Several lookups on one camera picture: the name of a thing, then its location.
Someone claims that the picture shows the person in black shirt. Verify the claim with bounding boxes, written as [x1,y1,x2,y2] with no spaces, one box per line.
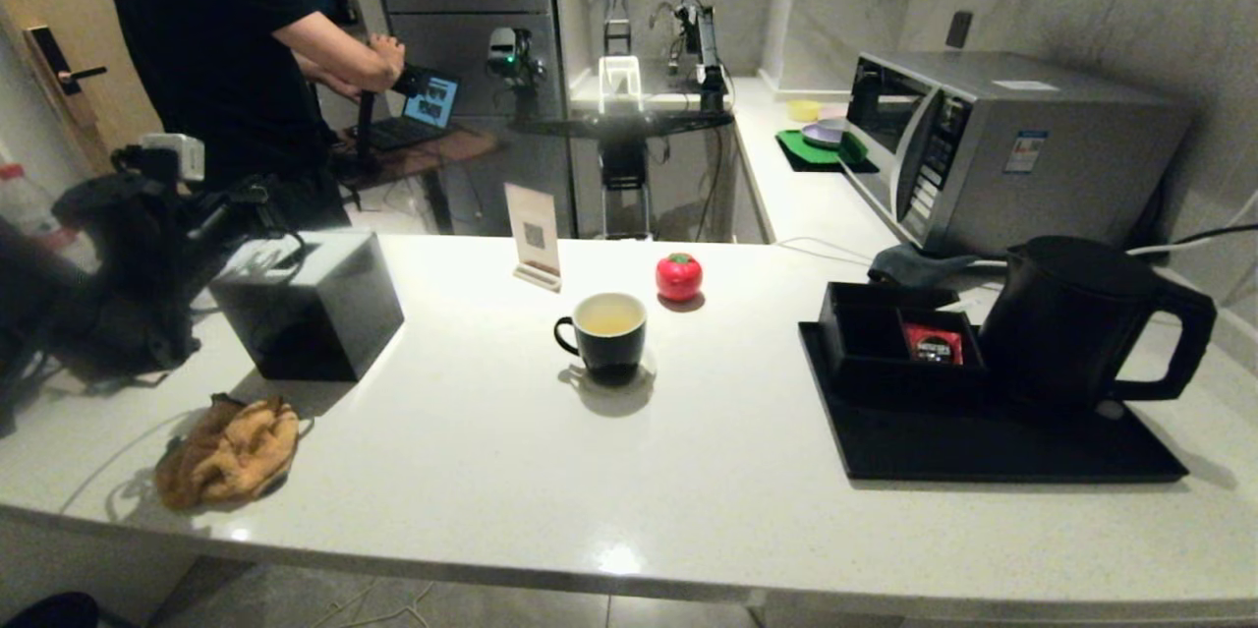
[103,0,407,231]

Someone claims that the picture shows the black rectangular tray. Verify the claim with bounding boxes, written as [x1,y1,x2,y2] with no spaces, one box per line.
[798,321,1190,485]

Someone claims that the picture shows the green silicone mat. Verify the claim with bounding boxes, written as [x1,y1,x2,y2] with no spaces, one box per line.
[775,128,881,174]

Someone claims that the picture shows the black electric kettle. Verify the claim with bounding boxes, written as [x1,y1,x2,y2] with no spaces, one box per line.
[978,235,1220,413]

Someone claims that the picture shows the black compartment organizer box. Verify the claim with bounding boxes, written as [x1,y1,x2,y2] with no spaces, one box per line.
[822,280,990,395]

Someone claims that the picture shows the clear bottle red cap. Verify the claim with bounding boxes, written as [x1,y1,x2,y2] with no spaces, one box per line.
[0,163,75,251]

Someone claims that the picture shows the robot torso column lit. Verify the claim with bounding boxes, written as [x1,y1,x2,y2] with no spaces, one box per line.
[598,0,657,242]

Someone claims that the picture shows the orange crumpled cloth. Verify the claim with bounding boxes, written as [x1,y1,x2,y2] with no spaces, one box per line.
[156,393,301,512]

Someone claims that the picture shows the black tissue box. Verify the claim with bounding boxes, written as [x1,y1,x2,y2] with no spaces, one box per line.
[208,231,406,383]

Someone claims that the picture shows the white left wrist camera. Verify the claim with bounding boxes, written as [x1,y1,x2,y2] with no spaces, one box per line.
[138,134,205,185]

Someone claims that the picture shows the open black laptop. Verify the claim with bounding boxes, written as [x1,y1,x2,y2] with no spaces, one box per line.
[354,75,461,152]

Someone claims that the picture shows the brown wooden desk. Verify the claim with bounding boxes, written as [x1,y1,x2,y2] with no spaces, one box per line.
[339,127,502,236]

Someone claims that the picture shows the silver microwave oven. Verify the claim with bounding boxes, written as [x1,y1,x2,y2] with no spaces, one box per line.
[845,50,1195,258]

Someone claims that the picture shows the thin white cable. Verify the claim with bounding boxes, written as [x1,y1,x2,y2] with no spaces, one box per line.
[774,237,876,265]

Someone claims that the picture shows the chrome kitchen faucet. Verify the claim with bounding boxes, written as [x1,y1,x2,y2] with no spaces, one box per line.
[649,3,681,77]

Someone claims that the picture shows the black door lock handle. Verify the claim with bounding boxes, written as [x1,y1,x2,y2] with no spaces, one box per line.
[25,24,109,128]

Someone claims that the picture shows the QR code sign stand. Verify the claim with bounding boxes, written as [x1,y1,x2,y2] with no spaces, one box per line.
[505,183,564,294]

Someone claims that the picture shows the red tomato-shaped timer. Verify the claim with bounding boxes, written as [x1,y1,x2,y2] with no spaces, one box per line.
[656,253,704,303]

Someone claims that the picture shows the black mug white inside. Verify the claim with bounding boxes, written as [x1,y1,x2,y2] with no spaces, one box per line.
[553,292,649,383]

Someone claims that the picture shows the red coffee sachet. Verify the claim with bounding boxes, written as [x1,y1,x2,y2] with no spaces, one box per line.
[906,324,970,368]

